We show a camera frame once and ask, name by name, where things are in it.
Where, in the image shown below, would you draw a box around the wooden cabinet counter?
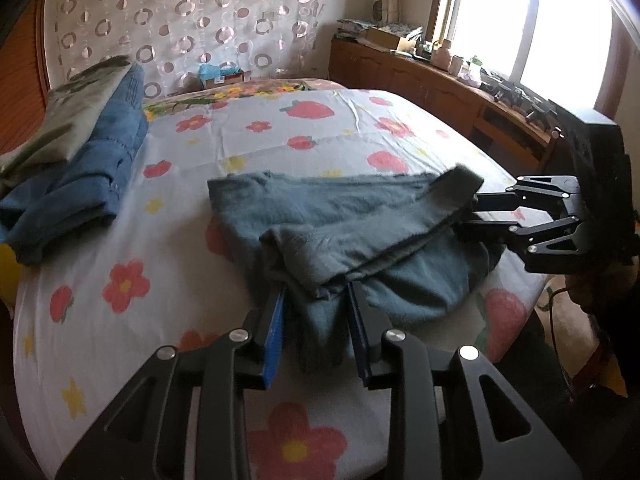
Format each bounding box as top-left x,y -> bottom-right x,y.
329,38 -> 554,174

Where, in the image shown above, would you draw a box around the floral white bed sheet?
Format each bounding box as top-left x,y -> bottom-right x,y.
14,88 -> 549,479

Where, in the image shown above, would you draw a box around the small white jar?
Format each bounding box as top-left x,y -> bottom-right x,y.
448,55 -> 464,77

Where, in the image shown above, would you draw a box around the white pink bottle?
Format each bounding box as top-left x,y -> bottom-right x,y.
431,39 -> 451,72

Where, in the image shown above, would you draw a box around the yellow plush toy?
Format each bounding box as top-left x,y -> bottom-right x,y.
0,244 -> 24,309

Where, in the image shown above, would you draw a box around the brown cardboard box on counter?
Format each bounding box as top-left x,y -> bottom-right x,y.
364,28 -> 416,52

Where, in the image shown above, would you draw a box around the folded blue jeans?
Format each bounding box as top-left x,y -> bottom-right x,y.
1,62 -> 149,266

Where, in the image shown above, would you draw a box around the circle patterned sheer curtain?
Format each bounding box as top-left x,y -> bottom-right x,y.
43,0 -> 328,100

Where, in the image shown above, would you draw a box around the folded olive green garment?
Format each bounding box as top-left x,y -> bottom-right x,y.
1,55 -> 137,195

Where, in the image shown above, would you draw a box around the cardboard box with blue item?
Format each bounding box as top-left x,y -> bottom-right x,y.
198,63 -> 247,89

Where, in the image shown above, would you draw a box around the black cable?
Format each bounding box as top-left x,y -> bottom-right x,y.
544,284 -> 576,391

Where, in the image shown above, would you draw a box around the window with wooden frame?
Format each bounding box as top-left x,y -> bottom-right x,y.
427,0 -> 632,117

